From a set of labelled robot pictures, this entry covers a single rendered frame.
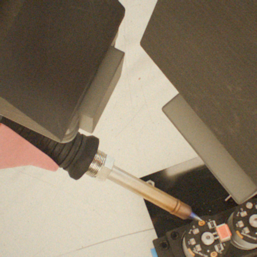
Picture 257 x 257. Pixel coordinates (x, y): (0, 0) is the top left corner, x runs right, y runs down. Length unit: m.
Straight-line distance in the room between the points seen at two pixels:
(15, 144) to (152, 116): 0.18
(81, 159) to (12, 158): 0.06
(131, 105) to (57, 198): 0.08
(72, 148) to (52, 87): 0.15
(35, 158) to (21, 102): 0.14
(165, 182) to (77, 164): 0.10
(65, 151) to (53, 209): 0.11
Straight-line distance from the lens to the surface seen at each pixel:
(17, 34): 0.16
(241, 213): 0.37
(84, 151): 0.33
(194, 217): 0.36
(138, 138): 0.44
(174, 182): 0.42
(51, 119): 0.18
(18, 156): 0.28
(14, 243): 0.43
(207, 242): 0.36
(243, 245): 0.39
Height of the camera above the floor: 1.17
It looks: 75 degrees down
